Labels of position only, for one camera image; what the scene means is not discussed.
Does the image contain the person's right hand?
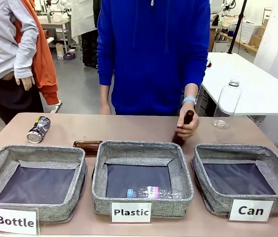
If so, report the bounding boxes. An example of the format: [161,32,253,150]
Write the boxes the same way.
[100,99,112,116]

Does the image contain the bystander bare hand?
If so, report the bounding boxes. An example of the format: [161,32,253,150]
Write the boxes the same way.
[15,76,36,91]

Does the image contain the person's left hand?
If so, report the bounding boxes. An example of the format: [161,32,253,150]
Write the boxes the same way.
[176,103,201,143]

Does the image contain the brown glass bottle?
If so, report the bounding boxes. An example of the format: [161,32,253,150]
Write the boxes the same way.
[72,140,104,156]
[172,109,195,146]

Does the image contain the person's left forearm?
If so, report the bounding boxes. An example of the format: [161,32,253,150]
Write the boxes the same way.
[183,82,202,100]

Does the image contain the person's right forearm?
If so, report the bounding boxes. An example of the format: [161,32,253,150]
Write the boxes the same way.
[99,83,110,101]

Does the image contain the crushed silver black can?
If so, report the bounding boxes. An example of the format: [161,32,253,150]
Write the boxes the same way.
[26,116,52,144]

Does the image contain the grey fabric basket Plastic label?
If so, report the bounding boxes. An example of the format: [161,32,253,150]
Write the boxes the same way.
[91,140,195,219]

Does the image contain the grey fabric basket Can label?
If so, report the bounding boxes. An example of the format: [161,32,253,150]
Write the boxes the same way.
[191,143,278,219]

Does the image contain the white Can label sign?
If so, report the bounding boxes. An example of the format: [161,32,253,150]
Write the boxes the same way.
[228,198,276,222]

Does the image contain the bystander black trousers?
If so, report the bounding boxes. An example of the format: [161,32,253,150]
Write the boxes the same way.
[0,78,45,125]

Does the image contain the orange jacket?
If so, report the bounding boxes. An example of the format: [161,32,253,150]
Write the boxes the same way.
[14,0,59,106]

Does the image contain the light blue wristband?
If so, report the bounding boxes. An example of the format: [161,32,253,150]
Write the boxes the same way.
[182,96,198,107]

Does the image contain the small cardboard box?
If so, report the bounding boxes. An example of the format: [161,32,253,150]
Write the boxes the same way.
[55,43,65,60]

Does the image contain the clear tall plastic bottle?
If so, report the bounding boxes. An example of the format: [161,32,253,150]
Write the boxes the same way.
[211,79,243,130]

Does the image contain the grey metal background table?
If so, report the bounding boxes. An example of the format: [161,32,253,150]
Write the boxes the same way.
[38,18,71,54]

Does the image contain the blue hoodie torso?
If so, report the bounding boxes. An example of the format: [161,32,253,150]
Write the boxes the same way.
[96,0,211,117]

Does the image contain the crushed plastic bottle blue cap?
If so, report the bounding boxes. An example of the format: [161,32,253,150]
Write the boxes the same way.
[126,186,183,200]

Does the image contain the white work table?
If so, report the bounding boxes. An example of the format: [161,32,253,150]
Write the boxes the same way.
[199,52,278,117]

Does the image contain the wooden workbench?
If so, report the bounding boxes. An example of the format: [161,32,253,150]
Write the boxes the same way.
[218,31,258,54]

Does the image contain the white Plastic label sign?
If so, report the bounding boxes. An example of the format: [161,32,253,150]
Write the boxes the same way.
[110,201,153,224]

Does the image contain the black tripod pole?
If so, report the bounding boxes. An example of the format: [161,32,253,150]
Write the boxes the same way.
[228,0,249,55]

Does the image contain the stacked cardboard boxes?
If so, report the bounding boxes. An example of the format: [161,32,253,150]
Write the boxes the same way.
[249,18,270,48]

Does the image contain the white Bottle label sign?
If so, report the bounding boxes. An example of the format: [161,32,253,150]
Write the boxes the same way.
[0,207,40,236]

